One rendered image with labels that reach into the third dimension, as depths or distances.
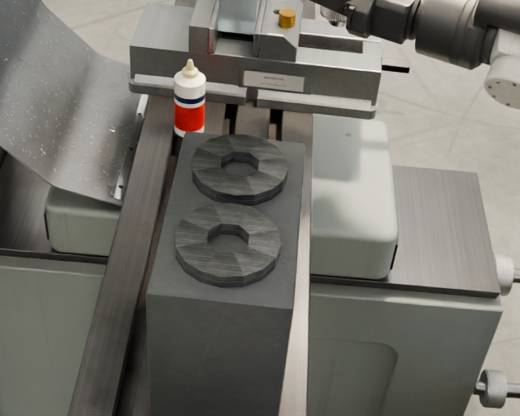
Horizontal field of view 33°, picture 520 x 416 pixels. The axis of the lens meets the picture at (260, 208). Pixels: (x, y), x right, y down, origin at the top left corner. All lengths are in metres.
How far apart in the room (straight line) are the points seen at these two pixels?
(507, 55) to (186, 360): 0.48
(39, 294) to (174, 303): 0.65
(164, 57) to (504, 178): 1.65
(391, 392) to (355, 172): 0.37
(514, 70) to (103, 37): 2.30
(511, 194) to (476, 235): 1.27
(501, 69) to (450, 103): 1.98
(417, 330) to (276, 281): 0.64
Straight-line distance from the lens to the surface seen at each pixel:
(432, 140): 2.78
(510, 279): 1.46
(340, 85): 1.22
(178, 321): 0.73
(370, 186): 1.29
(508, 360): 2.21
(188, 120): 1.15
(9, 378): 1.53
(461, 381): 1.45
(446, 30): 1.00
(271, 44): 1.19
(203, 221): 0.75
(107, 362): 0.91
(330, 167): 1.31
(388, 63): 1.26
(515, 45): 1.00
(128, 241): 1.02
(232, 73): 1.22
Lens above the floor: 1.63
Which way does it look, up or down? 42 degrees down
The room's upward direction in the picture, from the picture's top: 5 degrees clockwise
